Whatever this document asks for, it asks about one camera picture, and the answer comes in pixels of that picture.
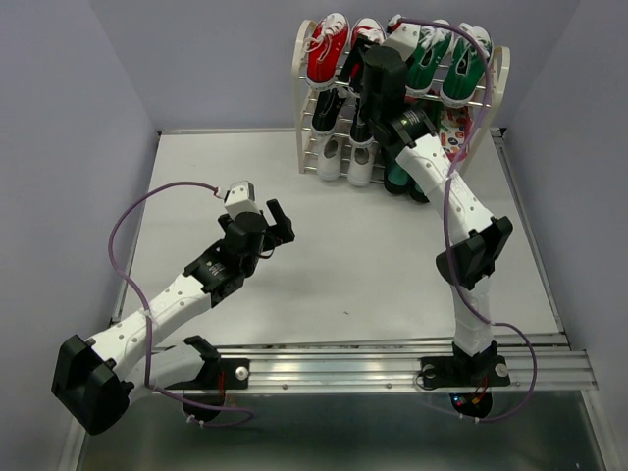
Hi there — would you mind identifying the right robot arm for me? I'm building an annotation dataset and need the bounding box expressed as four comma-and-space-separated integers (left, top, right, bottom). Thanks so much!
340, 44, 513, 390

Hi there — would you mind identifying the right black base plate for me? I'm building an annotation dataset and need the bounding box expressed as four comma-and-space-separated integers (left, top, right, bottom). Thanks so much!
420, 356, 511, 391

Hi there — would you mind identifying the right green canvas sneaker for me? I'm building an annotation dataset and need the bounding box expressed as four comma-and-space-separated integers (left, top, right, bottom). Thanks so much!
440, 23, 494, 108

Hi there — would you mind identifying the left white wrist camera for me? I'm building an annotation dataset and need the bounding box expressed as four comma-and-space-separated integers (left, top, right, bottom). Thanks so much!
224, 181, 260, 220

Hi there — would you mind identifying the red canvas sneaker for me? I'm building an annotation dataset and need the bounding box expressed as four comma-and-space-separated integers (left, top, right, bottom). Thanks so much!
304, 13, 350, 90
349, 18, 386, 57

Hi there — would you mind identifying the white sneaker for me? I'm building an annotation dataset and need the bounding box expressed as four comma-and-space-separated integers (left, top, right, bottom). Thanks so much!
317, 134, 346, 182
347, 142, 379, 187

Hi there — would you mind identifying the left dark green shoe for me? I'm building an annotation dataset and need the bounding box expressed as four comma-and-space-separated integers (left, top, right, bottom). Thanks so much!
382, 149, 411, 195

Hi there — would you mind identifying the black canvas sneaker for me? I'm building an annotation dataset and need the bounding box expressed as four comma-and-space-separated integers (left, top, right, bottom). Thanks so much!
349, 98, 374, 148
311, 88, 349, 135

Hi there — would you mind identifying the dark green shoe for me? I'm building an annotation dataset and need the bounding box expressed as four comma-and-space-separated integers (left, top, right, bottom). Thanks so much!
408, 184, 430, 204
382, 149, 411, 195

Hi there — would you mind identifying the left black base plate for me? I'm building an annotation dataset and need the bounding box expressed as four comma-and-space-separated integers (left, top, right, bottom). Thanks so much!
166, 357, 250, 392

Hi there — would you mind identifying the aluminium mounting rail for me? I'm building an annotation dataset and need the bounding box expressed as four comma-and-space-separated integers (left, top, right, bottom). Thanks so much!
211, 344, 598, 395

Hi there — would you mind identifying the right dark green shoe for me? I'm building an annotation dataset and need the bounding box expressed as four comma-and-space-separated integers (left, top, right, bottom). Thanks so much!
408, 184, 430, 204

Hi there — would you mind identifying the left pink patterned slipper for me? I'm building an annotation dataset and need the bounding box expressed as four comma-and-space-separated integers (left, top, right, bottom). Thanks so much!
404, 95, 441, 125

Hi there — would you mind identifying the pink patterned slipper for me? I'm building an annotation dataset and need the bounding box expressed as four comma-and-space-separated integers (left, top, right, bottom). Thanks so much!
404, 95, 441, 125
435, 104, 472, 161

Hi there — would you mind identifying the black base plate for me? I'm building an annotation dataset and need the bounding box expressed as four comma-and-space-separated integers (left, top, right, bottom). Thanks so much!
166, 357, 250, 392
420, 356, 511, 391

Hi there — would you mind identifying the cream metal shoe shelf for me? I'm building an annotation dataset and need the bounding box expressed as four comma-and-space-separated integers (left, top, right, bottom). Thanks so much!
292, 15, 509, 182

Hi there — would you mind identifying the green canvas sneaker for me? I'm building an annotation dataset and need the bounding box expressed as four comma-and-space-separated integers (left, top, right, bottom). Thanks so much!
440, 23, 494, 108
405, 26, 453, 98

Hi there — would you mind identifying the left green canvas sneaker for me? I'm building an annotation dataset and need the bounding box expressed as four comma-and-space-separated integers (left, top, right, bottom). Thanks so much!
405, 26, 453, 98

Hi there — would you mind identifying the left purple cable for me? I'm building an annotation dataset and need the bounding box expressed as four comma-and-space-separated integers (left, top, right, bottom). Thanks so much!
108, 182, 256, 429

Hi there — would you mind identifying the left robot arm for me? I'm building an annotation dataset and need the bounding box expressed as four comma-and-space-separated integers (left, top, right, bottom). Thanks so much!
51, 198, 295, 435

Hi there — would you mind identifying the right pink patterned slipper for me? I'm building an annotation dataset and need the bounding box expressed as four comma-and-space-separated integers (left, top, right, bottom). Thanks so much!
435, 104, 472, 161

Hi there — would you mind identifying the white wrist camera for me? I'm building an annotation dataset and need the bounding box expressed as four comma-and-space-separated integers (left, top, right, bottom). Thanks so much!
224, 181, 260, 220
383, 23, 421, 61

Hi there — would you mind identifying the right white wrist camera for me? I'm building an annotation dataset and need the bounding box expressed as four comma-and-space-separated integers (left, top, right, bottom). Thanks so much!
383, 23, 421, 61

